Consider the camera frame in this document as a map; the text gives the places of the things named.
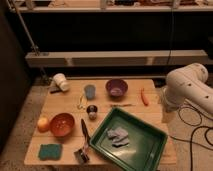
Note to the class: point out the black handled brush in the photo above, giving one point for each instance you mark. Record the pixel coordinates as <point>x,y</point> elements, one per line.
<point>81,154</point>

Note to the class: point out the white cup on side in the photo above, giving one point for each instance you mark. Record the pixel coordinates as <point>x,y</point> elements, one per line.
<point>61,81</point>

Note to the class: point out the light blue cup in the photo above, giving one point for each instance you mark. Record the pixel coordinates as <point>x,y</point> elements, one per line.
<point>89,91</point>

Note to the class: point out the small dark round toy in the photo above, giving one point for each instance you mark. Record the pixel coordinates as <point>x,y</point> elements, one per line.
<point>92,112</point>

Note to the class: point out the metal diagonal pole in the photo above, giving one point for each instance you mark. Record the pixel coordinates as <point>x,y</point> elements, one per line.
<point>34,47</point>

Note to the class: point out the green plastic tray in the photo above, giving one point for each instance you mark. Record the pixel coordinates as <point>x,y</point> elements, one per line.
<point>145,147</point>

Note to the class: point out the purple bowl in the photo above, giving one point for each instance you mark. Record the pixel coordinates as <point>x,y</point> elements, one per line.
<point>116,87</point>

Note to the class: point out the orange carrot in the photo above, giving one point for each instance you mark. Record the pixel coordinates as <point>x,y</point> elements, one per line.
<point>144,98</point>

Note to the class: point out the grey crumpled cloth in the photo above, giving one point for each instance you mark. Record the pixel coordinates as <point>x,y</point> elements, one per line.
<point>119,136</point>

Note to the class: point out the teal green sponge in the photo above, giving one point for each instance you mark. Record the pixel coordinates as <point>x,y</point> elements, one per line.
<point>50,152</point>

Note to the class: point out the red bowl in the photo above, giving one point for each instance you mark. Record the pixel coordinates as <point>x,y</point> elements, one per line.
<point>62,124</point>

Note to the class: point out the yellow orange fruit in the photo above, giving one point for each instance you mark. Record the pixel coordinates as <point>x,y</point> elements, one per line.
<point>43,124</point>

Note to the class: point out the wooden shelf beam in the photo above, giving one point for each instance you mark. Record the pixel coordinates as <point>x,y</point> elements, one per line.
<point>118,58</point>

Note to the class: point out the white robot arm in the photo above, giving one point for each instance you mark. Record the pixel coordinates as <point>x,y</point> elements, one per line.
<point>188,83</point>

